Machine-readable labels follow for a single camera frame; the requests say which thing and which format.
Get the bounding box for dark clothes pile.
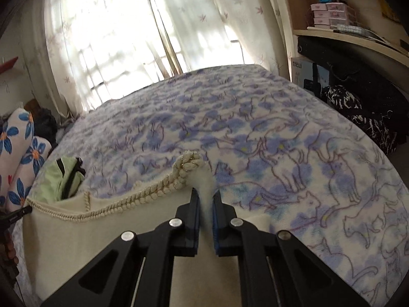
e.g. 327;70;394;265
24;99;58;148

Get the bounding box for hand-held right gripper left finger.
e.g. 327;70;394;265
40;188;201;307

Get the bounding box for white cardboard box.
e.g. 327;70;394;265
290;58;331;96

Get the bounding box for sheer floral curtain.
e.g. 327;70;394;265
19;0;179;119
147;0;288;77

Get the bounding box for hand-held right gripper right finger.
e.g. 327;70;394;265
212;189;363;307

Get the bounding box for light wooden shelf unit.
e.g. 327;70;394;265
278;0;409;96

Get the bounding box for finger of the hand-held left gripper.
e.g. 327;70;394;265
0;205;33;229

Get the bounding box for blue flower patterned pillows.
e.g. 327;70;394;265
0;108;52;213

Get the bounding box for cream knit cardigan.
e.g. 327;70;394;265
22;150;272;307

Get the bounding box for pink mini drawer organizer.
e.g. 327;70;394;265
311;3;349;29

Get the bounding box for light green garment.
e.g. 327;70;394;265
41;156;86;202

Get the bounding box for yellow cloth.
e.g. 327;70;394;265
382;5;402;24

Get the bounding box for red wall shelf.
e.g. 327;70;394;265
0;57;19;75

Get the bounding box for stack of papers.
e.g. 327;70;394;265
339;24;389;43

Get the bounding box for purple cat-print blanket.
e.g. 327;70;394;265
16;64;409;307

